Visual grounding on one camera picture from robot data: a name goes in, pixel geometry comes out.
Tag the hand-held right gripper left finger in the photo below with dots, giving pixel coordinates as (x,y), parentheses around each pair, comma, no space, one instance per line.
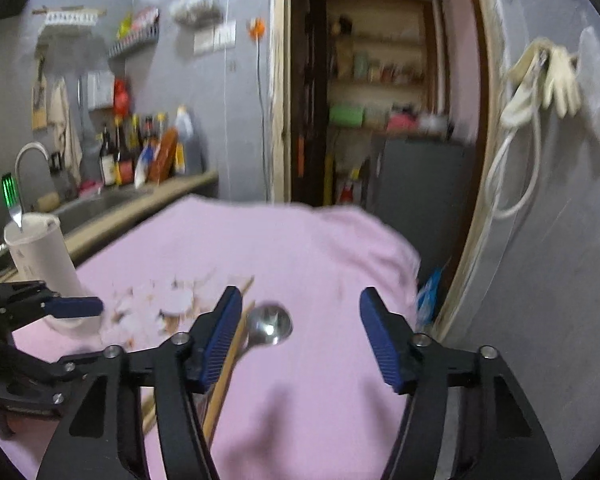
(224,340)

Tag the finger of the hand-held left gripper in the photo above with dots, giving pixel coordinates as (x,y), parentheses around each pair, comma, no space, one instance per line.
(65,367)
(77,306)

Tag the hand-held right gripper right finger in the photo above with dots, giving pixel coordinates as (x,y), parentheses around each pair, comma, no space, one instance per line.
(380,342)

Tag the wooden chopstick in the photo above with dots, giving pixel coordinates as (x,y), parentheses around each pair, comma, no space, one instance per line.
(230,360)
(247,283)

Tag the metal spoon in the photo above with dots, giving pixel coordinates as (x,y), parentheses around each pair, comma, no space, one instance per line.
(269,325)

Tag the white utensil holder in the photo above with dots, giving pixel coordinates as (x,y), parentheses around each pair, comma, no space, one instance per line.
(40,265)

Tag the metal fork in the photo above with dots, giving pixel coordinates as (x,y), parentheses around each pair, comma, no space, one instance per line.
(14,205)

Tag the blue plastic bag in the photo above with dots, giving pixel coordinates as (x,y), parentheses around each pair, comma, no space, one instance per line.
(430,292)

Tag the steel sink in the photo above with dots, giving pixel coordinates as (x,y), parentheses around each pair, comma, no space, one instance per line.
(97,202)

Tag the tan loofah sponge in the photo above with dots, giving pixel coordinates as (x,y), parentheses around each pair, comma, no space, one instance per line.
(47,203)

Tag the pink soap dish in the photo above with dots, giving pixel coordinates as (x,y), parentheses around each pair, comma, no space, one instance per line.
(90,188)

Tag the dark bottle with white label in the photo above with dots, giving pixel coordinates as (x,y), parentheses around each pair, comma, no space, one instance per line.
(107,160)

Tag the dark soy sauce bottle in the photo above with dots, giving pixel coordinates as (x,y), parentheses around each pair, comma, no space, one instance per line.
(125,157)

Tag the grey cabinet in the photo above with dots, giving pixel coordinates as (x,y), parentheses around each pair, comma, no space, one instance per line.
(420,190)

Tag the steel faucet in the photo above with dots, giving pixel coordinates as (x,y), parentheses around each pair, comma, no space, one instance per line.
(26,151)

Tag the orange spice packet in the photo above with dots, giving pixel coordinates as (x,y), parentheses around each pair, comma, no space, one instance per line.
(163,155)

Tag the beige dish rag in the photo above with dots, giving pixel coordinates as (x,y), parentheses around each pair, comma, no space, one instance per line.
(62,125)

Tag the clear bottle with yellow cap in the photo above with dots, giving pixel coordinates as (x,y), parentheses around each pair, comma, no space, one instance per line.
(161,122)

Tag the wooden cutting board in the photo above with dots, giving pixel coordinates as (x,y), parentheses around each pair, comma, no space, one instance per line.
(40,102)

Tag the red plastic bag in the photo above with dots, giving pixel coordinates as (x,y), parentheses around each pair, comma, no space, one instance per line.
(121,97)

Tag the crumpled pink cloth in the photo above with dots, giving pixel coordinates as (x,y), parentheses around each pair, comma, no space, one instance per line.
(404,123)

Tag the green box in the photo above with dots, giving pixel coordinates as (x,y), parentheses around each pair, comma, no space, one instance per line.
(347,115)

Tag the wooden storage shelf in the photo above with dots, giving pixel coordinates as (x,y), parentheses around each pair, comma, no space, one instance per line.
(375,82)

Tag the green snack packet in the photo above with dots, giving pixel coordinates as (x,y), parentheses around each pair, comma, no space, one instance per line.
(125,26)

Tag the red snack packet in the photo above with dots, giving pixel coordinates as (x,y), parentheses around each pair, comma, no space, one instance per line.
(146,19)

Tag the pair of cream rubber gloves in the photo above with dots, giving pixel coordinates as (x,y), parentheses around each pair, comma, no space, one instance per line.
(560,80)

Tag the wooden door frame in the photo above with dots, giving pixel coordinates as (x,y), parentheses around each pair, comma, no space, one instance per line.
(278,85)

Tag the grey wall shelf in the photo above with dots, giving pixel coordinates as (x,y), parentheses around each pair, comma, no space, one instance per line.
(132,45)

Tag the white slotted wall basket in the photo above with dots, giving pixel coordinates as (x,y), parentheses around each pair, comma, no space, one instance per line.
(72,18)

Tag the white wall switch panel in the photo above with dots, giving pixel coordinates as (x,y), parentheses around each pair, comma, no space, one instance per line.
(215,37)

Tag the orange wall plug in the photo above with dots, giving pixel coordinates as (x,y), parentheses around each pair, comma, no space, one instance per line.
(256,28)

